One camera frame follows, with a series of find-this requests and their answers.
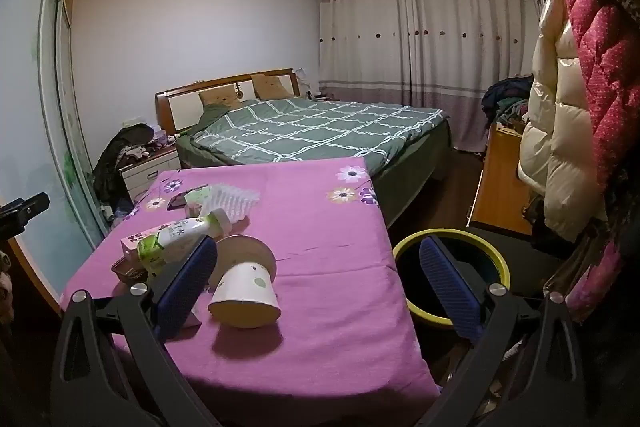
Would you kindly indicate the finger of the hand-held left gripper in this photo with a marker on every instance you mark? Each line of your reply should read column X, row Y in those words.
column 20, row 212

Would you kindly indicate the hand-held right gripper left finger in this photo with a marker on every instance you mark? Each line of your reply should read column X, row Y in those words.
column 187, row 287

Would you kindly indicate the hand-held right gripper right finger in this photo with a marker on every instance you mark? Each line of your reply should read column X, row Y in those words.
column 445, row 292

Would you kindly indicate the white bottle with green label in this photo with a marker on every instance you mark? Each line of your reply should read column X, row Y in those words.
column 175, row 242

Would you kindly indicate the white leaf-print paper cup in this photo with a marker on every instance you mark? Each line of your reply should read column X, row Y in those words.
column 247, row 289

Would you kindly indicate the yellow-rimmed dark trash bin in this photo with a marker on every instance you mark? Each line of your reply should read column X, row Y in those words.
column 500, row 264

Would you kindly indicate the brown small tray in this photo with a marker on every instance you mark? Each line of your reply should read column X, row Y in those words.
column 127, row 272

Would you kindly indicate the pink printed box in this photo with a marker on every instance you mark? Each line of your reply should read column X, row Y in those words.
column 132, row 242

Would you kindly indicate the dark small packet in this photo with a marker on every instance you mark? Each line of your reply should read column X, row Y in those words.
column 176, row 202

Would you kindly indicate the glass sliding wardrobe door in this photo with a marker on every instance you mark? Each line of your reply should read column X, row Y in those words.
column 35, row 107

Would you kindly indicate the wooden cabinet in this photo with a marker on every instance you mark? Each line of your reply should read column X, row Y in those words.
column 500, row 187

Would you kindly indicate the white nightstand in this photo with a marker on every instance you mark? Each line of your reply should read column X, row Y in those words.
column 150, row 172

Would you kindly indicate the wooden bed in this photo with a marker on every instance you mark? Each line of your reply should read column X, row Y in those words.
column 400, row 177

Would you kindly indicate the pink floral tablecloth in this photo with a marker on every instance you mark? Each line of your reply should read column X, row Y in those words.
column 320, row 237

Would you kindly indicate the pink fluffy garment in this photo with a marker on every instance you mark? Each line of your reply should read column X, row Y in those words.
column 595, row 282

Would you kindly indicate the brown pillow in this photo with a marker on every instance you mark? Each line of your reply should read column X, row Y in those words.
column 220, row 98
column 270, row 87

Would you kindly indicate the green checked quilt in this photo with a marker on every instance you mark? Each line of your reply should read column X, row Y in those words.
column 310, row 127

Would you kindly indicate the mixed clothes heap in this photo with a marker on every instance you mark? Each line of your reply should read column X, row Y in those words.
column 507, row 99

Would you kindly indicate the cream puffer jacket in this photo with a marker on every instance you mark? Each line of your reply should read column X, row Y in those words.
column 555, row 122

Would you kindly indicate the pink and white curtain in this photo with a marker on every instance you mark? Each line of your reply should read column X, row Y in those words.
column 425, row 37

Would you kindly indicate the red puffer jacket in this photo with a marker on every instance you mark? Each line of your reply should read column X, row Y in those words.
column 605, row 37

